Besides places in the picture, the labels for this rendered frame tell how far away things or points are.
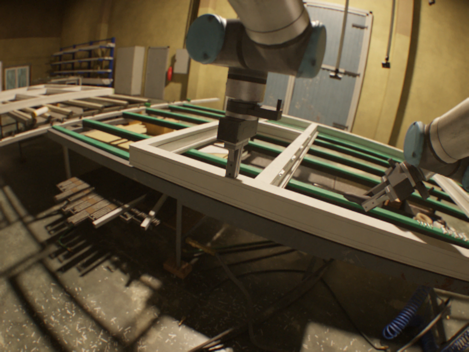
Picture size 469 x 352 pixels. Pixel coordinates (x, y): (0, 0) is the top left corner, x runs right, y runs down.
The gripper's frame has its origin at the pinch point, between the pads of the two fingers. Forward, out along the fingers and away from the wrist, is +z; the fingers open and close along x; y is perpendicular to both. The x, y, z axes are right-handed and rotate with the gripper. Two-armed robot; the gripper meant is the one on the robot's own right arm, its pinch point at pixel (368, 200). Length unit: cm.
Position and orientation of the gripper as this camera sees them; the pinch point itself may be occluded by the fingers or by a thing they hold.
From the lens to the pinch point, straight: 71.5
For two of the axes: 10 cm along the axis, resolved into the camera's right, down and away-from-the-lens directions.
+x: -4.2, 3.3, -8.4
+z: -6.5, 5.4, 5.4
